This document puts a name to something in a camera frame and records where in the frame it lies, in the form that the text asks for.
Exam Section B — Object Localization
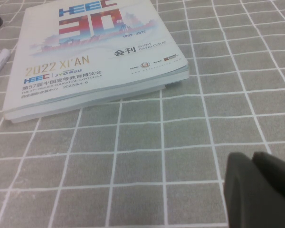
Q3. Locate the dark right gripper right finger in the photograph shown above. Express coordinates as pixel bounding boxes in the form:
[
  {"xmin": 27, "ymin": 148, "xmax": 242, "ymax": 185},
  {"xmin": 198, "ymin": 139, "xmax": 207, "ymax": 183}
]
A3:
[{"xmin": 251, "ymin": 152, "xmax": 285, "ymax": 207}]

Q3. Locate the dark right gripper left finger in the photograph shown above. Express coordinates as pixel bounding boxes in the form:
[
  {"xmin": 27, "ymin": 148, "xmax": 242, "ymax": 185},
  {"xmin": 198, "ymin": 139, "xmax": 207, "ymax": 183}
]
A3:
[{"xmin": 224, "ymin": 152, "xmax": 285, "ymax": 228}]

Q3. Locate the slim white pen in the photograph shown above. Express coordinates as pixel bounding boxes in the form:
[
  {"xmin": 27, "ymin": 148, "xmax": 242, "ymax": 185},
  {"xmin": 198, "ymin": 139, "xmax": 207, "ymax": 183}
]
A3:
[{"xmin": 0, "ymin": 48, "xmax": 11, "ymax": 84}]

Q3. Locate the grey white checkered tablecloth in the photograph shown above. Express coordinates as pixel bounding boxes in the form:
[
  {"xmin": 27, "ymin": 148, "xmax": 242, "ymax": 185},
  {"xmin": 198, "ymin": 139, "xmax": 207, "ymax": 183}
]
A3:
[{"xmin": 0, "ymin": 0, "xmax": 285, "ymax": 228}]

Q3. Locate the white HEEC show catalogue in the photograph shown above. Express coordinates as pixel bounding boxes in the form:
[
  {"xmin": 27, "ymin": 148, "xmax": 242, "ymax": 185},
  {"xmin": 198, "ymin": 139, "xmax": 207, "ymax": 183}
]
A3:
[{"xmin": 2, "ymin": 0, "xmax": 190, "ymax": 114}]

